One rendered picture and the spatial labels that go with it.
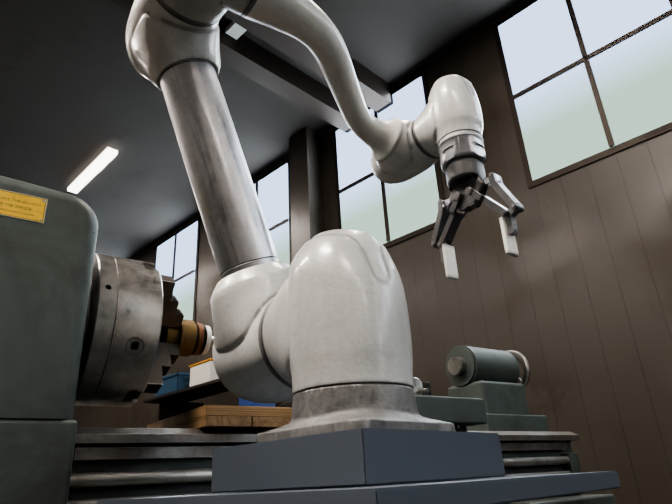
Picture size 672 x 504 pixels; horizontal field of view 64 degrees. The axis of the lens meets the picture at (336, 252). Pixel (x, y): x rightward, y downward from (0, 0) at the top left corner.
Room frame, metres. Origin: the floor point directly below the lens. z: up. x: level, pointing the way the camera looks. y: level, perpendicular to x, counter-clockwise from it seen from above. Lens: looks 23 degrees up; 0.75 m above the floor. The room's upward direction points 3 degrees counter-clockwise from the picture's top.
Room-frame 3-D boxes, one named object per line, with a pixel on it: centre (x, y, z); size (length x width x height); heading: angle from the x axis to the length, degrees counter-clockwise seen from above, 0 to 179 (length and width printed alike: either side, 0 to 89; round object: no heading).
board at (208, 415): (1.30, 0.25, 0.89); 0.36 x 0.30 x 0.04; 36
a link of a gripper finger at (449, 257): (0.98, -0.22, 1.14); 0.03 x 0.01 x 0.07; 129
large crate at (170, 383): (6.35, 1.90, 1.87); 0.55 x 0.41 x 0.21; 46
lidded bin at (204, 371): (5.88, 1.41, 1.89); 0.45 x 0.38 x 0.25; 46
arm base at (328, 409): (0.71, -0.03, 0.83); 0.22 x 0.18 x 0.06; 136
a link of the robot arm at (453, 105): (0.94, -0.26, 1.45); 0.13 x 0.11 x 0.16; 36
